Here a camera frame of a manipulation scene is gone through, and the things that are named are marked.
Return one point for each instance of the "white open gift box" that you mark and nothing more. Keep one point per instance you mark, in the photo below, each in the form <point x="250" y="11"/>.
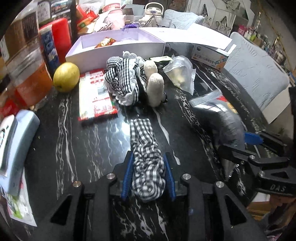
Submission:
<point x="145" y="42"/>

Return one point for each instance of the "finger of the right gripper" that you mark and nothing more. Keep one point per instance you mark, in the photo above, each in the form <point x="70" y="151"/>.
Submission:
<point x="234" y="154"/>
<point x="267" y="140"/>

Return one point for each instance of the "blue white tube can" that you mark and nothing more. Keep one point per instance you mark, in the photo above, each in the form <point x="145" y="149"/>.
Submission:
<point x="49" y="47"/>

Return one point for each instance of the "checkered plush toy with pompoms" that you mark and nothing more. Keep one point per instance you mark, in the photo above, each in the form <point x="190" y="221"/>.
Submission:
<point x="133" y="80"/>

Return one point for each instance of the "checkered fabric scrunchie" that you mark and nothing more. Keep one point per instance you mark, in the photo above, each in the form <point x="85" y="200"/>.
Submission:
<point x="148" y="182"/>

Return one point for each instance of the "yellow lemon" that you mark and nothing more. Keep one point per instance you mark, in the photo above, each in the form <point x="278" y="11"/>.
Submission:
<point x="66" y="77"/>

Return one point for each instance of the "red gold candy wrapper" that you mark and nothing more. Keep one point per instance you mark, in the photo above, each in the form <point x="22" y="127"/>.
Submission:
<point x="105" y="42"/>

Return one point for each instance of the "light blue chair cushion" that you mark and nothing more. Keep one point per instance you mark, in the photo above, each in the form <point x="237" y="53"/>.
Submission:
<point x="256" y="71"/>

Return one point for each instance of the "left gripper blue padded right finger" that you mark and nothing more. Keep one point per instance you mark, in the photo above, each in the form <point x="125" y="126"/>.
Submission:
<point x="170" y="182"/>

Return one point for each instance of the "light blue white device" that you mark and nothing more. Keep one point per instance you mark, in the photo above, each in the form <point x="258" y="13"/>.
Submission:
<point x="17" y="132"/>

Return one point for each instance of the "clear jar with orange label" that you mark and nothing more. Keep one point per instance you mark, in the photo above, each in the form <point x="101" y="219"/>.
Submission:
<point x="24" y="61"/>

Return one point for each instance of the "red cylindrical canister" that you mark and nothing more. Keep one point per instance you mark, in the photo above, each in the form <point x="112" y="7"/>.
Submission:
<point x="62" y="39"/>

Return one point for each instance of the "small cardboard box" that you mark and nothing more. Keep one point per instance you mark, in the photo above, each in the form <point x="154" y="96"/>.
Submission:
<point x="213" y="57"/>

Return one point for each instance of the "red snack packet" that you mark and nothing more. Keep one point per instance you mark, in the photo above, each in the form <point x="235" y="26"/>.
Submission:
<point x="94" y="98"/>

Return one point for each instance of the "clear plastic bag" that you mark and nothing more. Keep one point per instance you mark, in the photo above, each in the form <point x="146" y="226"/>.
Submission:
<point x="181" y="73"/>

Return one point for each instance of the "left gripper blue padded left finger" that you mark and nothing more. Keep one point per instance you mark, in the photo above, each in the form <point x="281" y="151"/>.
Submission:
<point x="127" y="179"/>

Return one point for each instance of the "white astronaut figurine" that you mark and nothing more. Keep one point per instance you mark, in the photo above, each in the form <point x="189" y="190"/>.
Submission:
<point x="153" y="15"/>

